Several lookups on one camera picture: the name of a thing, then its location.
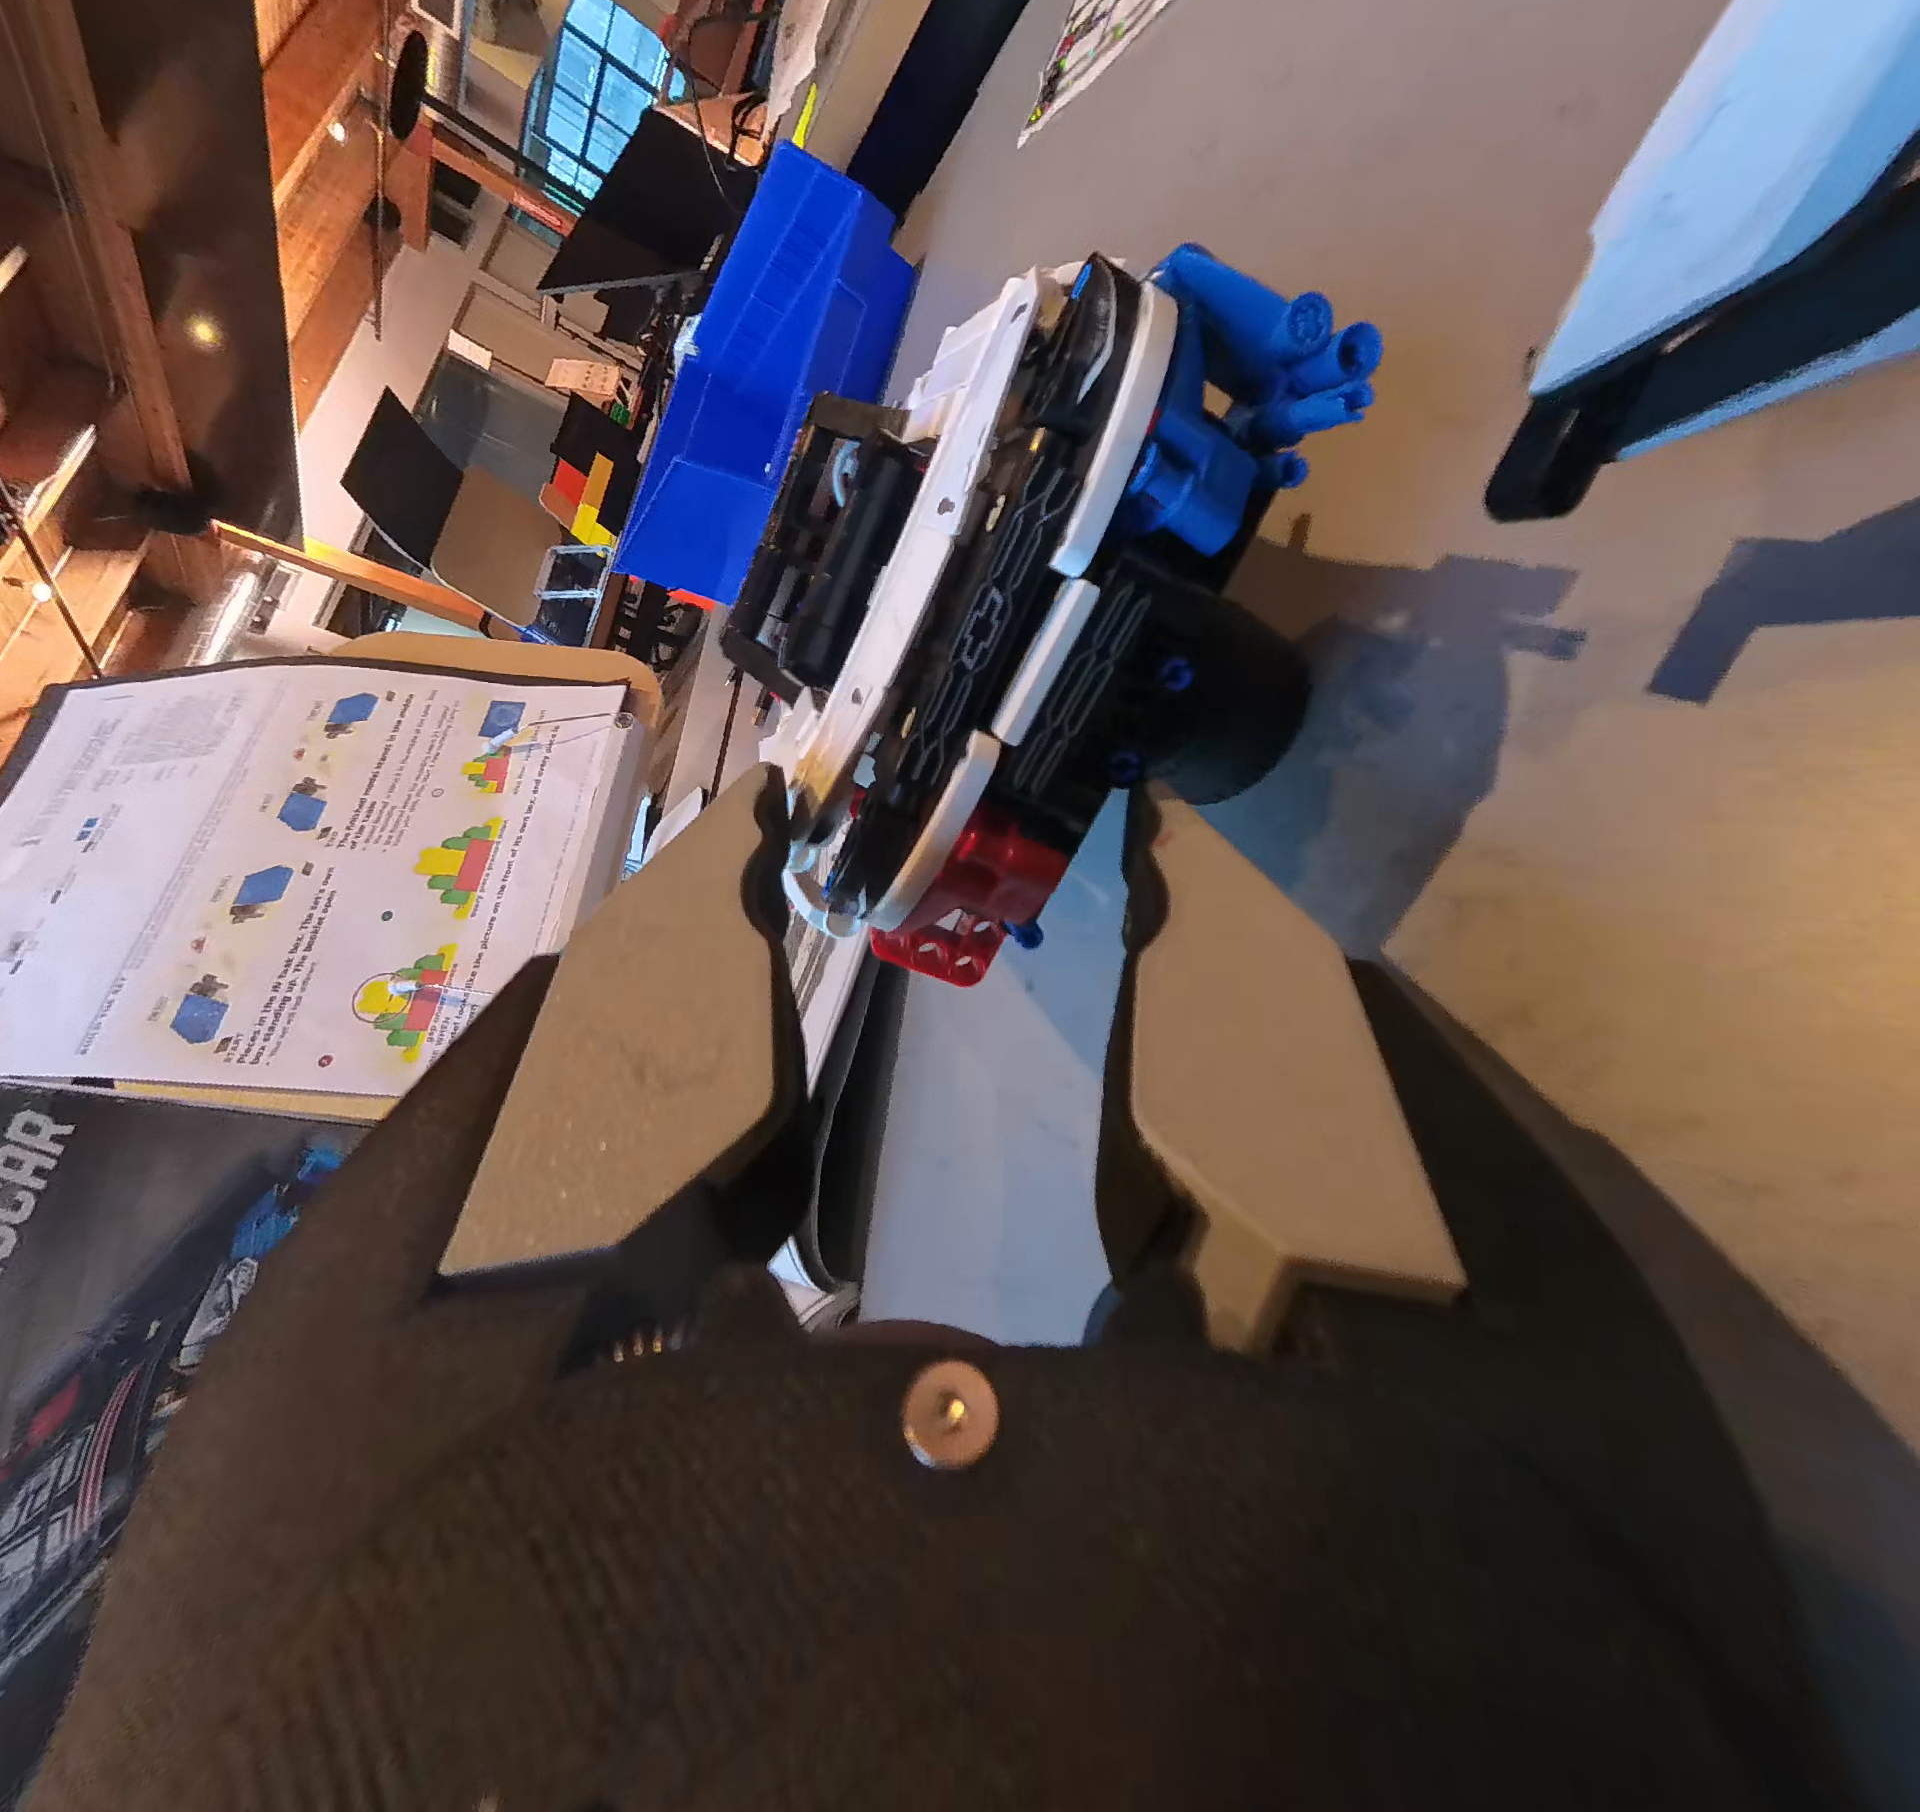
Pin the stack of coloured bins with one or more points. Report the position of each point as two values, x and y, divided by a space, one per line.
595 469

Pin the yellow paper note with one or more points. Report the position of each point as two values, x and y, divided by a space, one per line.
805 117

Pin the small paned window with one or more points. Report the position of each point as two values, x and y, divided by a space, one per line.
610 74

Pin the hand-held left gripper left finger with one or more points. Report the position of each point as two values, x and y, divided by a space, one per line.
646 1062

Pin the instruction sign board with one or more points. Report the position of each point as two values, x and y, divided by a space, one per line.
224 868

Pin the black toy car box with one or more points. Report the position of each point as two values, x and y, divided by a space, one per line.
91 1318

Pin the background table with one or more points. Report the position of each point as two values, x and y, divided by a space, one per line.
930 29

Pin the grey desk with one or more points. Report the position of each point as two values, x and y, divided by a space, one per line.
1501 266

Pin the black monitor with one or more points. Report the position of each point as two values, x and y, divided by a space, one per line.
659 206

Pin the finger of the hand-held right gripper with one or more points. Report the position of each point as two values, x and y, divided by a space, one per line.
1755 163

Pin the toy brick race car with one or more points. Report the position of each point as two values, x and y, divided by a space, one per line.
1020 598

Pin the orange object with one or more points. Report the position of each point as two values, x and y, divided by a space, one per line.
689 600

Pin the open instruction booklet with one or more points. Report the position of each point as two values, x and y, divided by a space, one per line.
833 987

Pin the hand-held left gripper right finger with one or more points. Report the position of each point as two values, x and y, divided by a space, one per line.
1275 1092

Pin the black wall screen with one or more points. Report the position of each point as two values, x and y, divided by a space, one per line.
407 478

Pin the blue plastic bin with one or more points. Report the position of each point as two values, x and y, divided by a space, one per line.
780 342

